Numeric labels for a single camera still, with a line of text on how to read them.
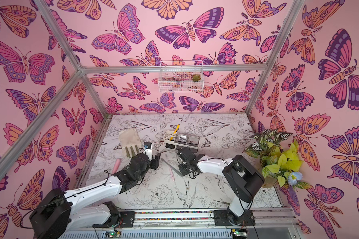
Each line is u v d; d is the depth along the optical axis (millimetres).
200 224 730
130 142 1026
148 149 714
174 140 922
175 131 949
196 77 926
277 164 674
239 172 515
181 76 948
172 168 919
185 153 726
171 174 894
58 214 406
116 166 905
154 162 733
